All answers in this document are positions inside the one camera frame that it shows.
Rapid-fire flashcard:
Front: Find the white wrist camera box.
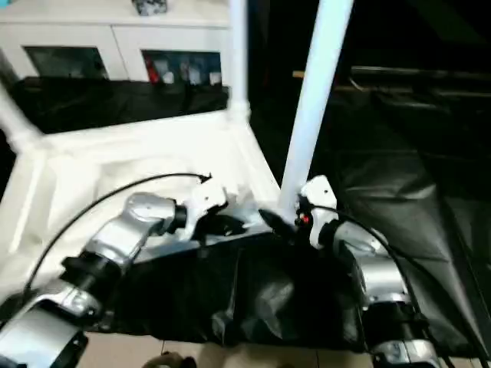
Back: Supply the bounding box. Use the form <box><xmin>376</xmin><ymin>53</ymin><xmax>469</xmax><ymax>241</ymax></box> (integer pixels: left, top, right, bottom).
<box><xmin>299</xmin><ymin>176</ymin><xmax>340</xmax><ymax>249</ymax></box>
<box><xmin>178</xmin><ymin>176</ymin><xmax>229</xmax><ymax>240</ymax></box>

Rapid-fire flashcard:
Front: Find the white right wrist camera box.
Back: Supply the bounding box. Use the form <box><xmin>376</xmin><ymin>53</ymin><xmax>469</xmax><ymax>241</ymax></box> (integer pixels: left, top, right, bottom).
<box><xmin>299</xmin><ymin>176</ymin><xmax>340</xmax><ymax>249</ymax></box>

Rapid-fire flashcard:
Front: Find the white cabinet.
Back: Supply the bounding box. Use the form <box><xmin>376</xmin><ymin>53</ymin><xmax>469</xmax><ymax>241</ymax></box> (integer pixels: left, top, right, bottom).
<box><xmin>0</xmin><ymin>0</ymin><xmax>248</xmax><ymax>85</ymax></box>

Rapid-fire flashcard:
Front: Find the grey robot foot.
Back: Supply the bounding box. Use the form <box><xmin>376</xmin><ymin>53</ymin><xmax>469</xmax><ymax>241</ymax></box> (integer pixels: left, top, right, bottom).
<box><xmin>147</xmin><ymin>354</ymin><xmax>197</xmax><ymax>368</ymax></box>

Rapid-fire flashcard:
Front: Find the white plastic table leg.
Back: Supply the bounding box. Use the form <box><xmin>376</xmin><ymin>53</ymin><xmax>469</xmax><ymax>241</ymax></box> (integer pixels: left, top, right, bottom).
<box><xmin>0</xmin><ymin>80</ymin><xmax>45</xmax><ymax>154</ymax></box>
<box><xmin>227</xmin><ymin>0</ymin><xmax>252</xmax><ymax>122</ymax></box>
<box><xmin>275</xmin><ymin>0</ymin><xmax>355</xmax><ymax>225</ymax></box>

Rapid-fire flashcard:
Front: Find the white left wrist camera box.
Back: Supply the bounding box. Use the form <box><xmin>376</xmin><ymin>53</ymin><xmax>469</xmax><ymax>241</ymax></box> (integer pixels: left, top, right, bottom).
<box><xmin>178</xmin><ymin>176</ymin><xmax>229</xmax><ymax>240</ymax></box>

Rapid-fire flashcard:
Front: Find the black mat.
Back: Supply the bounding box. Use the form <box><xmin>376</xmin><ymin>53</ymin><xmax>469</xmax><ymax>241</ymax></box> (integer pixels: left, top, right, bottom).
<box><xmin>0</xmin><ymin>75</ymin><xmax>491</xmax><ymax>357</ymax></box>

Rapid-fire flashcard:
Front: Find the white plastic table top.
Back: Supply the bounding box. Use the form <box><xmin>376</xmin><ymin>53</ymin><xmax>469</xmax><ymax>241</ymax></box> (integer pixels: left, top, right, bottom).
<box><xmin>0</xmin><ymin>111</ymin><xmax>286</xmax><ymax>301</ymax></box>

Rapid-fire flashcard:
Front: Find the grey object on cabinet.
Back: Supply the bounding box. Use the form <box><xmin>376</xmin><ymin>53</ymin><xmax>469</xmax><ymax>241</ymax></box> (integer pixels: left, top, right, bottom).
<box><xmin>132</xmin><ymin>0</ymin><xmax>169</xmax><ymax>17</ymax></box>

